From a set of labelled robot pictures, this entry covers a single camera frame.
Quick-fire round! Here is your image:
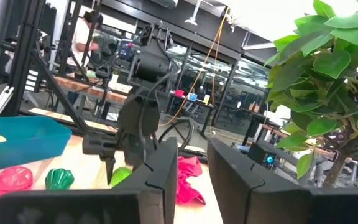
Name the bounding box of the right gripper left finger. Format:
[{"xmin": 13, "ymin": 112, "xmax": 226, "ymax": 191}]
[{"xmin": 0, "ymin": 136, "xmax": 179, "ymax": 224}]

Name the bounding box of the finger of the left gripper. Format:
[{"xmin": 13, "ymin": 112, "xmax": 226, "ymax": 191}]
[{"xmin": 105, "ymin": 157, "xmax": 117, "ymax": 185}]

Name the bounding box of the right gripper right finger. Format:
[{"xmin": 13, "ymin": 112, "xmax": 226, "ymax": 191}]
[{"xmin": 207, "ymin": 136, "xmax": 358, "ymax": 224}]

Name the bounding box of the green toy lime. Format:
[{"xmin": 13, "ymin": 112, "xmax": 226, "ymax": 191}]
[{"xmin": 109, "ymin": 166, "xmax": 134, "ymax": 188}]

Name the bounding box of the dark green toy pepper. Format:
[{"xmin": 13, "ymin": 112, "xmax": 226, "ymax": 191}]
[{"xmin": 44, "ymin": 168, "xmax": 75, "ymax": 190}]

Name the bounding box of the red toy tomato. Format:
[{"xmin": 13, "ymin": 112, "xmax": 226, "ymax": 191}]
[{"xmin": 0, "ymin": 166, "xmax": 34, "ymax": 195}]

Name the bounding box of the green plant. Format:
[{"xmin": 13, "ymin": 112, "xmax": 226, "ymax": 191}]
[{"xmin": 263, "ymin": 0, "xmax": 358, "ymax": 189}]

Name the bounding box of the red crumpled cloth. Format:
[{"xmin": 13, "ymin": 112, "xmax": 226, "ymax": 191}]
[{"xmin": 175, "ymin": 155, "xmax": 207, "ymax": 206}]

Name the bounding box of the black device with blue light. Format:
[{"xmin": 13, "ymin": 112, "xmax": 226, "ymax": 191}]
[{"xmin": 249, "ymin": 142, "xmax": 276, "ymax": 166}]

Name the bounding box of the wooden background table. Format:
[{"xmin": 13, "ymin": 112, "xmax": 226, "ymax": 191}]
[{"xmin": 53, "ymin": 76, "xmax": 127, "ymax": 105}]

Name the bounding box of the teal plastic container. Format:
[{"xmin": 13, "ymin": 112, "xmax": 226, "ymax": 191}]
[{"xmin": 0, "ymin": 116, "xmax": 73, "ymax": 171}]

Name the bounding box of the black background desk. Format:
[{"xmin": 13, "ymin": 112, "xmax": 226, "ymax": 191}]
[{"xmin": 169, "ymin": 93, "xmax": 217, "ymax": 138}]

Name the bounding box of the person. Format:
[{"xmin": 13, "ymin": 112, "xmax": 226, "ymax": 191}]
[{"xmin": 67, "ymin": 10, "xmax": 104, "ymax": 68}]

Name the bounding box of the black aluminium table frame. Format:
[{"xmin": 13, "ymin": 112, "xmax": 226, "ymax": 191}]
[{"xmin": 0, "ymin": 0, "xmax": 117, "ymax": 134}]

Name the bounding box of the yellow hanging cable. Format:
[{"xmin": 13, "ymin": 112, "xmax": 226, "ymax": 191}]
[{"xmin": 160, "ymin": 6, "xmax": 231, "ymax": 127}]

